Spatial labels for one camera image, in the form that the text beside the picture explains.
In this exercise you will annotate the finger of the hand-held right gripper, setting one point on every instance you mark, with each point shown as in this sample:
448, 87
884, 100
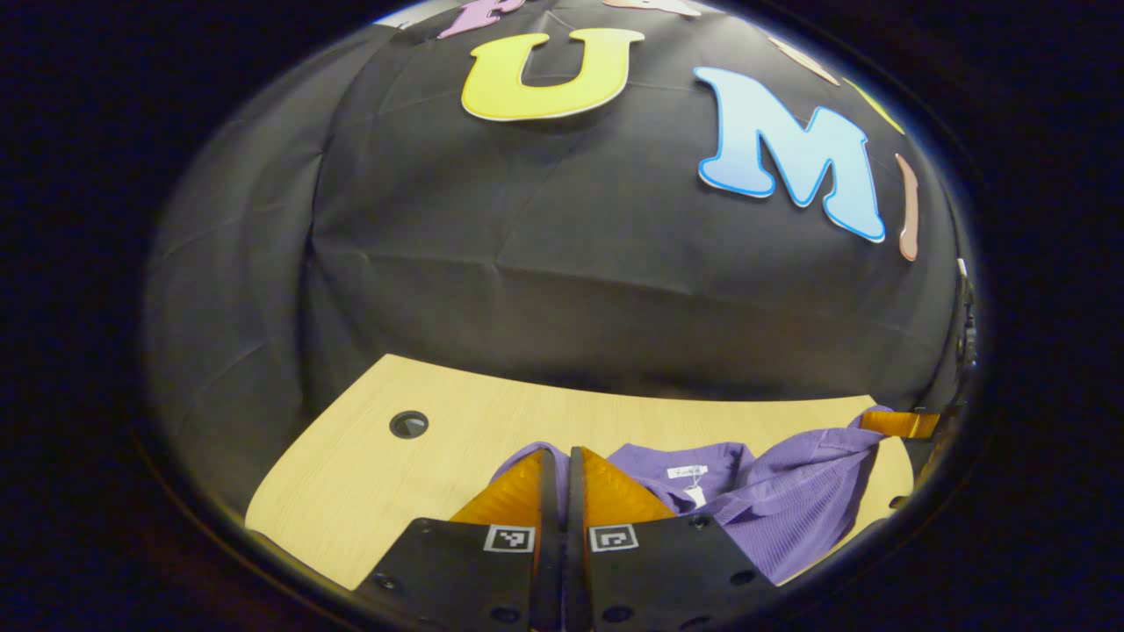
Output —
900, 424

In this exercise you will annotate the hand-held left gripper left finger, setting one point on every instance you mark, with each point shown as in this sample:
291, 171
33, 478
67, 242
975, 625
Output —
549, 562

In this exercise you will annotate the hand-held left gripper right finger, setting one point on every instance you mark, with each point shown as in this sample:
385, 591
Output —
576, 562

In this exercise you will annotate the purple jacket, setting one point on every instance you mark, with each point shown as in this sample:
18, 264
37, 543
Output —
790, 509

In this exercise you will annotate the white hang tag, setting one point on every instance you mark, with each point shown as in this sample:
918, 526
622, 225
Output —
695, 493

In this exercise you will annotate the black backdrop cloth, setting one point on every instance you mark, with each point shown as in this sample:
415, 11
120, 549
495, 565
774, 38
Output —
571, 263

